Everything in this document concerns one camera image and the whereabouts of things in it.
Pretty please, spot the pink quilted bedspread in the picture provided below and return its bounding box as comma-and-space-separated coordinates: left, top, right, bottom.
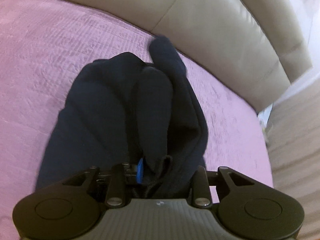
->
1, 0, 273, 239

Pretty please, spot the dark navy garment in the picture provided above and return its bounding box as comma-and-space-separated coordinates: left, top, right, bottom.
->
36, 36, 208, 198

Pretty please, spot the beige leather headboard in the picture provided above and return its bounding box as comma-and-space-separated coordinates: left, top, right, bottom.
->
67, 0, 312, 112

